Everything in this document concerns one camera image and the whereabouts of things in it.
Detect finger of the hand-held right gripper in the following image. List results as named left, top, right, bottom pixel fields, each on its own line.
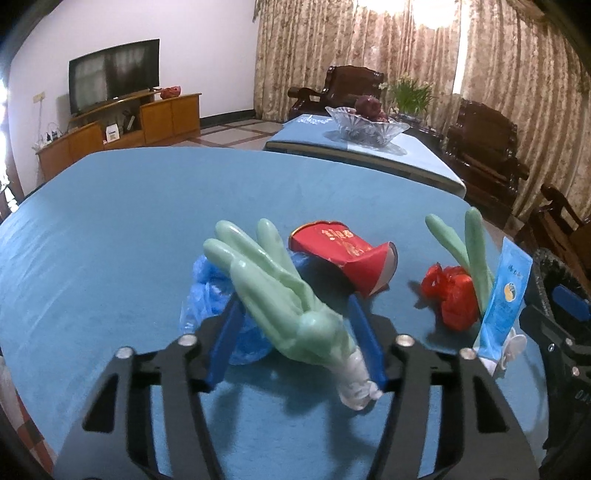
left=521, top=304, right=591, bottom=354
left=553, top=284, right=591, bottom=320

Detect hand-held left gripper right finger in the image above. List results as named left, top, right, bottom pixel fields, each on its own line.
left=348, top=294, right=541, bottom=480

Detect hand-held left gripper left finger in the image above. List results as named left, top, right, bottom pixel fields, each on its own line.
left=54, top=298, right=245, bottom=480

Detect black trash bin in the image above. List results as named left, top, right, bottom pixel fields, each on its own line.
left=534, top=248, right=591, bottom=301

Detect green rubber glove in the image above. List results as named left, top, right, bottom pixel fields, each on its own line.
left=424, top=207, right=496, bottom=320
left=202, top=218, right=382, bottom=410

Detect blue printed tube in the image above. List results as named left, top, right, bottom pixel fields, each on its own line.
left=475, top=239, right=534, bottom=380

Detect blue plastic bag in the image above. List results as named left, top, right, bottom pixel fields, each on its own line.
left=179, top=253, right=306, bottom=366

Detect dark wooden sofa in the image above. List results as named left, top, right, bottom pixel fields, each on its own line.
left=514, top=182, right=591, bottom=260

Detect crushed red paper cup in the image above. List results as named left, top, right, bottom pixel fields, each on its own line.
left=288, top=221, right=399, bottom=299

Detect red plastic wrapper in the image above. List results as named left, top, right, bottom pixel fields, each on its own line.
left=419, top=263, right=479, bottom=331

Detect blue tablecloth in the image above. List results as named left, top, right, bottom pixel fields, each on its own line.
left=0, top=147, right=551, bottom=480

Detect dark wooden armchair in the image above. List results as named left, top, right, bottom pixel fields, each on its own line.
left=287, top=65, right=385, bottom=122
left=442, top=98, right=531, bottom=228

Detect blue coffee table cloth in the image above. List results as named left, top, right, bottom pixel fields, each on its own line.
left=263, top=115, right=468, bottom=195

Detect glass fruit bowl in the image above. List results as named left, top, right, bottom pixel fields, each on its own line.
left=325, top=106, right=411, bottom=147

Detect dark wooden side table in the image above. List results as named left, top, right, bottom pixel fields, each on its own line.
left=401, top=114, right=447, bottom=145

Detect dark red fruits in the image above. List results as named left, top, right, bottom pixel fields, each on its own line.
left=354, top=94, right=390, bottom=122

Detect wooden television cabinet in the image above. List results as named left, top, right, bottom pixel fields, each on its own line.
left=35, top=92, right=203, bottom=184

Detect green potted plant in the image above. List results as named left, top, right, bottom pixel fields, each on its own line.
left=378, top=76, right=438, bottom=116

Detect beige patterned curtains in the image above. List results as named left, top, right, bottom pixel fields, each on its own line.
left=252, top=0, right=591, bottom=223

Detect black flat television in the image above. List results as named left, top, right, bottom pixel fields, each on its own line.
left=68, top=39, right=161, bottom=117

